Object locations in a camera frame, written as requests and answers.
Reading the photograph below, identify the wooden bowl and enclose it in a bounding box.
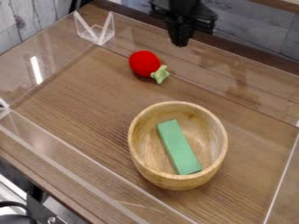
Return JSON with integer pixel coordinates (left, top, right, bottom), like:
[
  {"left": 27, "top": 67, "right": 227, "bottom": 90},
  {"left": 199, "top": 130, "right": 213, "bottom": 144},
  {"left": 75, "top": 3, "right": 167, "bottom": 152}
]
[{"left": 127, "top": 101, "right": 228, "bottom": 191}]

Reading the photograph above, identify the black metal bracket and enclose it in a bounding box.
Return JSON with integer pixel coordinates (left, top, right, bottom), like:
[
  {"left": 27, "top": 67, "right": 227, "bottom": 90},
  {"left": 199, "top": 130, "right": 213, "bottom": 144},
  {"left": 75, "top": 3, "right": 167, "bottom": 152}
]
[{"left": 27, "top": 195, "right": 60, "bottom": 224}]

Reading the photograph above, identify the black cable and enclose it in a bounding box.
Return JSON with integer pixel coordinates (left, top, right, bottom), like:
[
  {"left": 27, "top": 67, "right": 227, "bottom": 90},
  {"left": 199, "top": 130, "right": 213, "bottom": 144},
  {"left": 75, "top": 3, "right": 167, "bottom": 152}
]
[{"left": 0, "top": 200, "right": 33, "bottom": 224}]

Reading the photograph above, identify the green rectangular block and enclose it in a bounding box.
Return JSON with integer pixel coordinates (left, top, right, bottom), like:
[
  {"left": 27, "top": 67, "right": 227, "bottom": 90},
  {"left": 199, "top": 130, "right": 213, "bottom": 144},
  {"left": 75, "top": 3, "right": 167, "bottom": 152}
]
[{"left": 156, "top": 120, "right": 201, "bottom": 175}]

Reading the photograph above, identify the clear acrylic enclosure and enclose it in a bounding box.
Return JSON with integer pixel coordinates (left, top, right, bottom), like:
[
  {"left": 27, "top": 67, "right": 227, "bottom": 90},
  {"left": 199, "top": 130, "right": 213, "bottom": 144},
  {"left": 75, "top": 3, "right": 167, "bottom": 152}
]
[{"left": 0, "top": 13, "right": 299, "bottom": 224}]

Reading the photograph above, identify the red plush strawberry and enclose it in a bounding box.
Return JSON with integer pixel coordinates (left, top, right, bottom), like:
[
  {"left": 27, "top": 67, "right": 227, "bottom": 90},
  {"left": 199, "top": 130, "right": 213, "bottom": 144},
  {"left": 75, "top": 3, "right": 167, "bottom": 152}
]
[{"left": 128, "top": 51, "right": 169, "bottom": 84}]

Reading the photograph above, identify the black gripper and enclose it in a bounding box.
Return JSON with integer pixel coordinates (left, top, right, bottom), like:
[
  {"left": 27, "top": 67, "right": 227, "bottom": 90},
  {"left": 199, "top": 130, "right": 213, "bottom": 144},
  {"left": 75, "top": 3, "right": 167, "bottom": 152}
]
[{"left": 149, "top": 0, "right": 219, "bottom": 47}]

